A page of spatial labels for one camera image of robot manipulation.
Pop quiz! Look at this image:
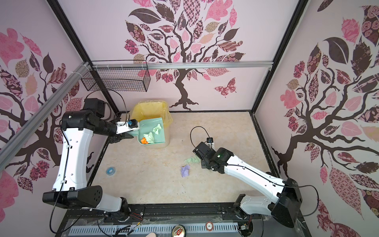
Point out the green hand brush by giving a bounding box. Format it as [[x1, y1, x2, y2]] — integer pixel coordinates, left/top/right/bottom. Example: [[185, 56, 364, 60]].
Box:
[[184, 157, 201, 165]]

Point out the purple paper scrap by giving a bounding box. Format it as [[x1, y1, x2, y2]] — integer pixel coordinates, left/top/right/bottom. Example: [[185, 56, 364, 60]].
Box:
[[181, 165, 190, 178]]

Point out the green plastic dustpan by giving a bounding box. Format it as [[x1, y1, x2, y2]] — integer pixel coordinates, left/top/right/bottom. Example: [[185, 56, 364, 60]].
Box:
[[128, 118, 166, 146]]

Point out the light green scrap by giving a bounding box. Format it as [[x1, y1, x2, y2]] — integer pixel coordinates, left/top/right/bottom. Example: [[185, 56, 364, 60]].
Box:
[[152, 124, 162, 134]]

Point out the small orange scrap front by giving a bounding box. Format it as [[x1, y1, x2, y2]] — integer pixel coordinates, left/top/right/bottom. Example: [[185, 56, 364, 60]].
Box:
[[141, 138, 149, 145]]

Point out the green paper scrap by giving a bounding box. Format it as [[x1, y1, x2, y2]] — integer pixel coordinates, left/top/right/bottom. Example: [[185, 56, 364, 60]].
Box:
[[143, 132, 155, 144]]

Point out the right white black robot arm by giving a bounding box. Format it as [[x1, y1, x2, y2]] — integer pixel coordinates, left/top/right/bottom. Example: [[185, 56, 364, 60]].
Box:
[[193, 142, 303, 228]]

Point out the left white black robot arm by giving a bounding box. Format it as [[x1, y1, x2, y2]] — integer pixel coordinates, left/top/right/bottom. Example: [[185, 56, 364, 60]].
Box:
[[42, 98, 139, 216]]

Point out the blue tape roll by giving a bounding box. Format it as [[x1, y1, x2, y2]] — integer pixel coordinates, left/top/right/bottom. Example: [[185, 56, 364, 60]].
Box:
[[106, 167, 116, 176]]

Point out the cream trash bin yellow bag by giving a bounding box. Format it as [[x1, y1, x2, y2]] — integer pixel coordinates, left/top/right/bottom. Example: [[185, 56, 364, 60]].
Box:
[[131, 100, 173, 149]]

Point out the red white round sticker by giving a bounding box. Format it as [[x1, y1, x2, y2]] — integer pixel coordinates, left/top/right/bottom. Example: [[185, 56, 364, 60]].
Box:
[[205, 222, 214, 232]]

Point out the metal can top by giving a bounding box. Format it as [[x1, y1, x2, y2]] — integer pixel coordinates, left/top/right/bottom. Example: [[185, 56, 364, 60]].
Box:
[[171, 225, 187, 237]]

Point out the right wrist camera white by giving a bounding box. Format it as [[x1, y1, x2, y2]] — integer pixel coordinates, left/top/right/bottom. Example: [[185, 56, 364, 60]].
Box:
[[206, 137, 214, 145]]

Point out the black wire basket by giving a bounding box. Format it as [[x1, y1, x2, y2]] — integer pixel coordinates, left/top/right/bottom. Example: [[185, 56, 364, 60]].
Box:
[[81, 59, 151, 92]]

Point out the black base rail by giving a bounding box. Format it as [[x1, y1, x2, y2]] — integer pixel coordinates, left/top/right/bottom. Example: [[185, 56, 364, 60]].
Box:
[[55, 202, 311, 237]]

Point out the grey slotted cable duct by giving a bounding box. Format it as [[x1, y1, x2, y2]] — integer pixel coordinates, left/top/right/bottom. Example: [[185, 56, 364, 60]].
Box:
[[68, 223, 240, 237]]

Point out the aluminium rail back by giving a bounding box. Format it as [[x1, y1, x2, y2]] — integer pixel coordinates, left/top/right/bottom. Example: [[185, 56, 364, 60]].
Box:
[[92, 61, 273, 70]]

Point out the aluminium rail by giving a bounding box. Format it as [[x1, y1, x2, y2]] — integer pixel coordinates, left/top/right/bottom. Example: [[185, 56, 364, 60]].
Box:
[[1, 62, 90, 170], [92, 61, 273, 70]]

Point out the aluminium rail left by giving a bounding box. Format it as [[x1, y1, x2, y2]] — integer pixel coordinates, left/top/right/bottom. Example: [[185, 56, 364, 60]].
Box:
[[1, 62, 90, 170]]

